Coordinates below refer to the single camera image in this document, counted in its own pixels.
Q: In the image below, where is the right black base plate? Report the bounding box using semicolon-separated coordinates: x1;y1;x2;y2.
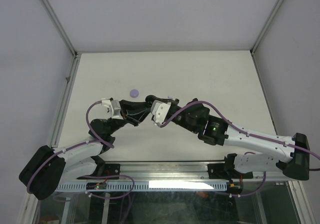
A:
207;163;231;180

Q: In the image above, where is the white slotted cable duct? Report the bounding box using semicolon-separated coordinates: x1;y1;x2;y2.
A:
55;180;227;193

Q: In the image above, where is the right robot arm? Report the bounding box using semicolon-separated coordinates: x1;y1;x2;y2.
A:
145;95;310;181

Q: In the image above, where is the purple cable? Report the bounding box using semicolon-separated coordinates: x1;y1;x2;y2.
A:
26;99;136;224
159;100;320;199

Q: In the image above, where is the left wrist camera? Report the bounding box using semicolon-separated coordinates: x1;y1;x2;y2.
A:
101;98;124;120

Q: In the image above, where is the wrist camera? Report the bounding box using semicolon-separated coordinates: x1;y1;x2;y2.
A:
150;100;171;127
101;98;124;120

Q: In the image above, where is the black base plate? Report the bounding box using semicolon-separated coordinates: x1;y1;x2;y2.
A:
207;163;231;180
100;163;121;181

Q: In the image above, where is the right aluminium frame post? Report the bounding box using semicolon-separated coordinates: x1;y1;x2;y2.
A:
250;0;296;56

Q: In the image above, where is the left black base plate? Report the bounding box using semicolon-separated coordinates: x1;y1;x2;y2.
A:
100;163;121;181

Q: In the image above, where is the aluminium frame post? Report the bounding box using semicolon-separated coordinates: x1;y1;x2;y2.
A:
32;0;81;60
250;0;296;56

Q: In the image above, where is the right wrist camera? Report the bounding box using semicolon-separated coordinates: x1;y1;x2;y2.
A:
150;100;171;127

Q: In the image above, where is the aluminium mounting rail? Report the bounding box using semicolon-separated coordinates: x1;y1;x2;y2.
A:
58;160;300;185

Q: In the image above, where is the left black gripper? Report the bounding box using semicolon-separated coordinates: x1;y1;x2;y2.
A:
107;100;153;136

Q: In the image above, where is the left aluminium frame post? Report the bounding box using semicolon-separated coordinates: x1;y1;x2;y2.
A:
32;0;81;60

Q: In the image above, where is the purple charging case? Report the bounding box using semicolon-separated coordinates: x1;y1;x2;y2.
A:
129;89;139;98

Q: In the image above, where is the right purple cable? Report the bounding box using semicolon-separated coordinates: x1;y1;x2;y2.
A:
159;100;320;199

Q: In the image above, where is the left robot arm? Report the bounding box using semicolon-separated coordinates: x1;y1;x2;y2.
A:
18;98;154;201

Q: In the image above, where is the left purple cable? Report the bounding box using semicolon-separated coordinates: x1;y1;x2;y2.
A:
26;99;136;224

